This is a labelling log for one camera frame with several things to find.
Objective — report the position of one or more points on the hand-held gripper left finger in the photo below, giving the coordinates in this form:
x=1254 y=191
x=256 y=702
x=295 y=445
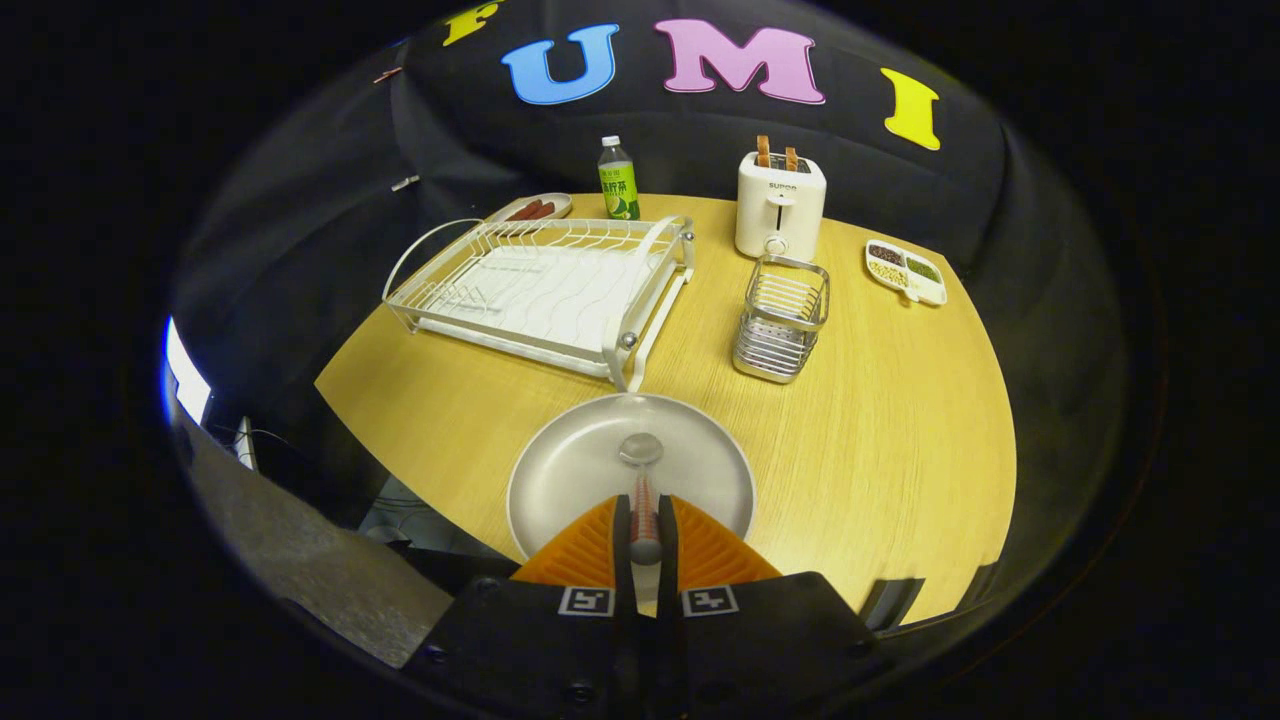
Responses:
x=623 y=545

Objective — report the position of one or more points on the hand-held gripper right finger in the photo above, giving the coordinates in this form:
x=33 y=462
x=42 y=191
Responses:
x=667 y=545

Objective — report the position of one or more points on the grey round plate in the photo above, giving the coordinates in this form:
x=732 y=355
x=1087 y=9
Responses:
x=570 y=470

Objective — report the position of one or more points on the small beige plate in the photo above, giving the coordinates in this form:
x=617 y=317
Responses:
x=560 y=203

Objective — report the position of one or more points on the white divided bean dish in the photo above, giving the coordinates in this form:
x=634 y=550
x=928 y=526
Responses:
x=905 y=272

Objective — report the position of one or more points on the red meat slice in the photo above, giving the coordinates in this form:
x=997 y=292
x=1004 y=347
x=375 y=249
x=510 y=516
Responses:
x=543 y=211
x=522 y=211

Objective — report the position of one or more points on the white toaster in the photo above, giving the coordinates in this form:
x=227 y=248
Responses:
x=780 y=215

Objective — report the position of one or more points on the green label drink bottle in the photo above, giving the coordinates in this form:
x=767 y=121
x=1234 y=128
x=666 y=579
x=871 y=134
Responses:
x=618 y=185

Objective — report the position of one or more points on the black backdrop cloth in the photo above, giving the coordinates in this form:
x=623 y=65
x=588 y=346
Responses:
x=690 y=150

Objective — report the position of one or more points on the small silver clip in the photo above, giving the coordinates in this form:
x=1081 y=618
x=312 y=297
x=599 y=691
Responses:
x=405 y=182

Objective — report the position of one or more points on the small red clip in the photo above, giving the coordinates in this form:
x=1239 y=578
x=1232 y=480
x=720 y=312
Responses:
x=388 y=74

